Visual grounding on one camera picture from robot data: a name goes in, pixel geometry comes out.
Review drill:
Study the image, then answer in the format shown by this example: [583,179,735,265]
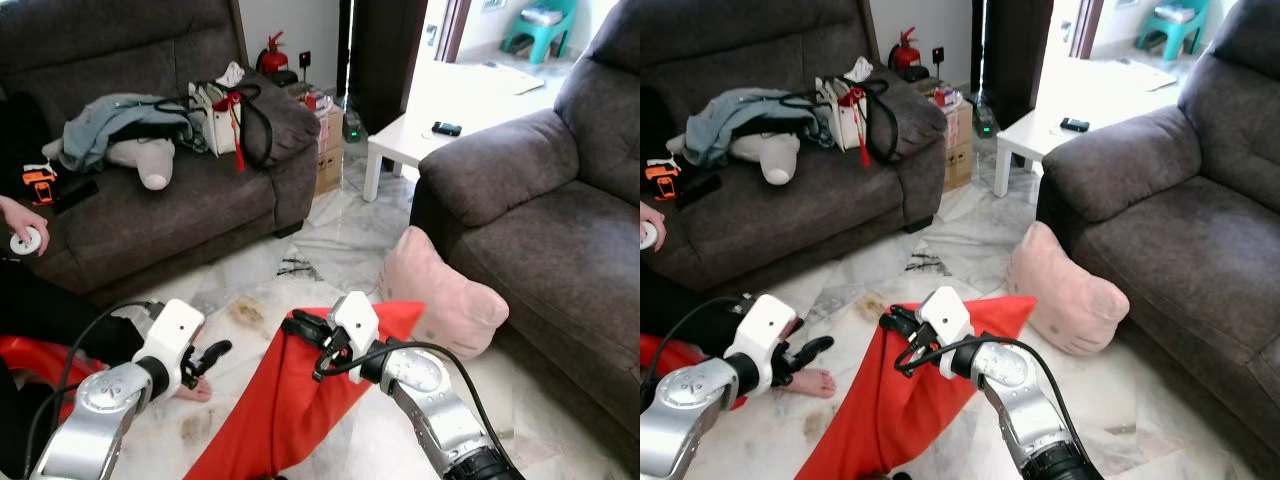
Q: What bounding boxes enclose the pink plush pillow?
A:
[378,226,511,361]
[1005,221,1131,358]

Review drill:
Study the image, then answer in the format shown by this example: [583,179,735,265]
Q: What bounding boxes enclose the grey-brown fabric sofa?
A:
[640,0,949,293]
[0,0,323,306]

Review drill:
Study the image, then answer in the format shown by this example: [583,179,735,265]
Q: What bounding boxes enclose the dark grey fabric sofa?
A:
[1035,0,1280,451]
[410,0,641,471]

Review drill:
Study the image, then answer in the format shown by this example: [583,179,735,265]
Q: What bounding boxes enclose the black flat remote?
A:
[678,173,723,209]
[55,178,101,214]

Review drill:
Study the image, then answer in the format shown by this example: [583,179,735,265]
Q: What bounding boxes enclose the cream stuffed cushion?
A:
[43,135,179,191]
[668,133,801,187]

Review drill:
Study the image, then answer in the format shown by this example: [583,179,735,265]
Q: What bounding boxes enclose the red tassel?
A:
[212,92,247,173]
[838,88,869,168]

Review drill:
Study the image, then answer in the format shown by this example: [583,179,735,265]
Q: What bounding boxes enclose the white low table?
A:
[993,103,1101,198]
[362,108,473,203]

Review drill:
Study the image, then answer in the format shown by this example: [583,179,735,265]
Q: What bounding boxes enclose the grey-blue jacket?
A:
[60,93,206,173]
[683,88,831,169]

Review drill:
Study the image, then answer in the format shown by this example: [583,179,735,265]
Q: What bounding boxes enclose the red fire extinguisher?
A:
[257,32,291,79]
[888,27,921,73]

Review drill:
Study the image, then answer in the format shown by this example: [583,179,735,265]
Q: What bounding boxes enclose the black bag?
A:
[640,85,691,171]
[0,88,63,186]

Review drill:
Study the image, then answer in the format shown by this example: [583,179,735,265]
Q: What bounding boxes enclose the dark brown door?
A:
[340,0,429,136]
[972,0,1056,131]

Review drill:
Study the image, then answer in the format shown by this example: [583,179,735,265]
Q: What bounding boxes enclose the printed paper sheet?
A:
[1105,58,1181,93]
[470,62,549,98]

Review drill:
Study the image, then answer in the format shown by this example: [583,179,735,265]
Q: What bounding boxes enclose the teal plastic chair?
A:
[1135,0,1211,61]
[500,0,579,66]

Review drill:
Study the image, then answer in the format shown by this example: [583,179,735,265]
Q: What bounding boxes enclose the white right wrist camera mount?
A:
[328,291,381,358]
[918,286,973,353]

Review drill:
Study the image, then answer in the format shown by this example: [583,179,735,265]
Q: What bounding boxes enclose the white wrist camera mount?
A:
[328,291,381,358]
[918,286,973,353]
[733,293,799,393]
[140,298,207,394]

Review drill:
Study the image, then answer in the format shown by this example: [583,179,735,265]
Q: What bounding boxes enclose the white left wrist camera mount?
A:
[733,293,799,393]
[140,298,207,394]

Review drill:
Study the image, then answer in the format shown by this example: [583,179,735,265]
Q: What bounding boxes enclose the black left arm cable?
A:
[22,300,151,480]
[645,295,746,401]

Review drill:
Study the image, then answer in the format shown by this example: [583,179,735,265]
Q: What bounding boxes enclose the white handbag black straps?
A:
[813,75,901,166]
[185,80,279,169]

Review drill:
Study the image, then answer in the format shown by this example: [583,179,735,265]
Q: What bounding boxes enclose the brown door frame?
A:
[433,0,473,63]
[1068,0,1104,59]

